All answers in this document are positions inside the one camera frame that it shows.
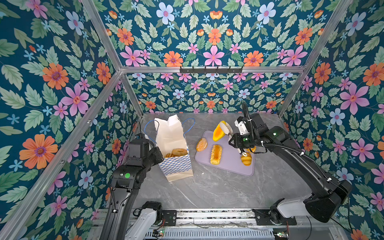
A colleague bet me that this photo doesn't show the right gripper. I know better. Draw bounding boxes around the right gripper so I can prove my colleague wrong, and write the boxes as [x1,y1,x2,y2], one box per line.
[226,133,259,148]

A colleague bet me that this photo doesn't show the metal tongs white tips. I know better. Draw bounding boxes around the metal tongs white tips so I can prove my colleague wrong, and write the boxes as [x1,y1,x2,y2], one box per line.
[219,121,247,157]

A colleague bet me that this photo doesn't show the checkered paper bag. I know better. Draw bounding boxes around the checkered paper bag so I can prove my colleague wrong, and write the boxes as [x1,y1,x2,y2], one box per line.
[147,115,194,182]

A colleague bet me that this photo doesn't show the yellow oval bread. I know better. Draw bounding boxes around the yellow oval bread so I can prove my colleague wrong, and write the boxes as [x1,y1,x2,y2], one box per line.
[213,121,227,142]

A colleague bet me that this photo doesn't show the lilac plastic tray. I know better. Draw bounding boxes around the lilac plastic tray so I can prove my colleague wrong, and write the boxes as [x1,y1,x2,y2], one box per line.
[195,131,255,176]

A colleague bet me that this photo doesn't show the braided bagel bread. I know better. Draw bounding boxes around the braided bagel bread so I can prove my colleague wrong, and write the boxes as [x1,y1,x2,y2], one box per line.
[172,148,188,157]

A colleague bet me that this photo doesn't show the long ridged glazed bread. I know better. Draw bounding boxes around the long ridged glazed bread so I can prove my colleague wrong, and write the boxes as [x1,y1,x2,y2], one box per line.
[210,145,223,165]

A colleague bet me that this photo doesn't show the sugared round bread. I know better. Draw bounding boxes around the sugared round bread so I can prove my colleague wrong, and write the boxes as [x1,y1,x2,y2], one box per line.
[196,138,208,152]

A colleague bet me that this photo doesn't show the pale ridged long bread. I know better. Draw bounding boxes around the pale ridged long bread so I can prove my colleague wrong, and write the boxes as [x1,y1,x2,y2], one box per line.
[247,147,257,153]

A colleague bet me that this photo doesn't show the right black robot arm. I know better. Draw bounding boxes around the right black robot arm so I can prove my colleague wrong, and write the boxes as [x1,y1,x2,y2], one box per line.
[229,113,352,224]

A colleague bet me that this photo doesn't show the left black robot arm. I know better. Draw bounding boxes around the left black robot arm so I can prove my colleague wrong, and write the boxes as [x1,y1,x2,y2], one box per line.
[100,134,164,240]

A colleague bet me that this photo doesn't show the small striped round bun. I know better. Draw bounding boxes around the small striped round bun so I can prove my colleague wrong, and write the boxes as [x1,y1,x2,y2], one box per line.
[241,152,252,166]

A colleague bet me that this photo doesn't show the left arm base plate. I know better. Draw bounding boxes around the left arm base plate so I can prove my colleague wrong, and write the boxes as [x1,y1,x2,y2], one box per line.
[155,210,178,227]

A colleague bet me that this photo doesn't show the aluminium frame bars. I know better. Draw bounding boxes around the aluminium frame bars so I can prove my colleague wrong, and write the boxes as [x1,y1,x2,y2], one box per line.
[1,1,340,240]

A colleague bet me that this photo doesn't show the black hook rail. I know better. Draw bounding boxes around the black hook rail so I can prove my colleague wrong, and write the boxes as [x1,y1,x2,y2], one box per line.
[179,66,243,75]

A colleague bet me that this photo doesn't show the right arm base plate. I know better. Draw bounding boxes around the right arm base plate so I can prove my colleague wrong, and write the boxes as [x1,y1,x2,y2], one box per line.
[252,209,297,226]

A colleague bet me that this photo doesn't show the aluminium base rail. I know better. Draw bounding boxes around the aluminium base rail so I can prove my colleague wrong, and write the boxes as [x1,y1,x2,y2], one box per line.
[86,207,349,240]

